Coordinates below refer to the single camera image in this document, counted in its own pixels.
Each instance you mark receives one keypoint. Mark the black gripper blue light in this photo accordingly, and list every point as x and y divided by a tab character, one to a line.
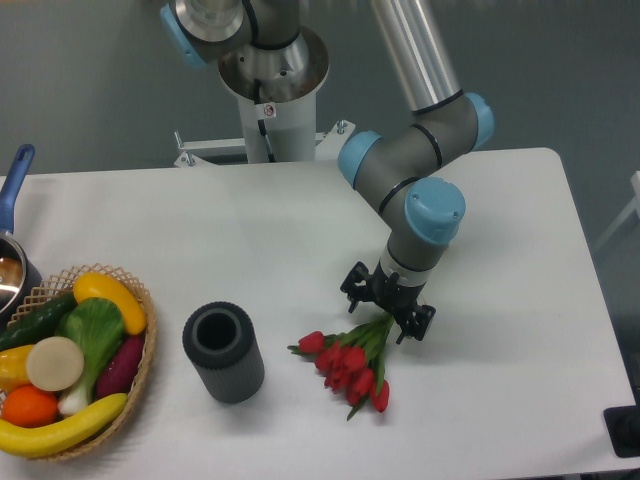
386	291

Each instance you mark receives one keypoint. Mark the red tulip bouquet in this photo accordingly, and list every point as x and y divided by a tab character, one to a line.
352	363

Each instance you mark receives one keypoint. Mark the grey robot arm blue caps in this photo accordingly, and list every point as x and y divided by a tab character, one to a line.
274	66

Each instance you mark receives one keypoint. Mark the dark grey ribbed vase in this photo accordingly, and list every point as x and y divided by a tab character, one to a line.
219	340

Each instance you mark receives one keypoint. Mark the black device at edge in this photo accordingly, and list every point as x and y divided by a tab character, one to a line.
623	429

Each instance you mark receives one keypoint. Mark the purple sweet potato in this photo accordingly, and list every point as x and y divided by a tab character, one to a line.
118	375

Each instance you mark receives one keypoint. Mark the white furniture leg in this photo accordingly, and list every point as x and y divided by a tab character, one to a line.
623	223

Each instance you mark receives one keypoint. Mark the green bok choy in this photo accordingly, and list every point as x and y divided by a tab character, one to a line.
96	326

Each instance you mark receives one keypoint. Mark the woven wicker basket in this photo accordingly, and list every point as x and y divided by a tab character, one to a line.
61	283

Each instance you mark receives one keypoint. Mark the beige round disc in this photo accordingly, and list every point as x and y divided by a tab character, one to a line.
54	364

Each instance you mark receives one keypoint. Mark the dark green cucumber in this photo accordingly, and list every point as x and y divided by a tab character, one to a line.
38	324

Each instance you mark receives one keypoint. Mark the yellow bell pepper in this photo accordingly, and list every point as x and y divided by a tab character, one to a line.
13	367

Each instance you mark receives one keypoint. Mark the orange fruit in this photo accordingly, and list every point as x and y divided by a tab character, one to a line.
30	407

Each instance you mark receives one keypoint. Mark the yellow banana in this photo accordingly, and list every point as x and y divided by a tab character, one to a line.
57	437

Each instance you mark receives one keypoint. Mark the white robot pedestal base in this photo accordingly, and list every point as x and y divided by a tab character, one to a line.
271	133

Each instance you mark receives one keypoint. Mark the blue handled saucepan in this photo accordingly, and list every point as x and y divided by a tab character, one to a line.
18	275

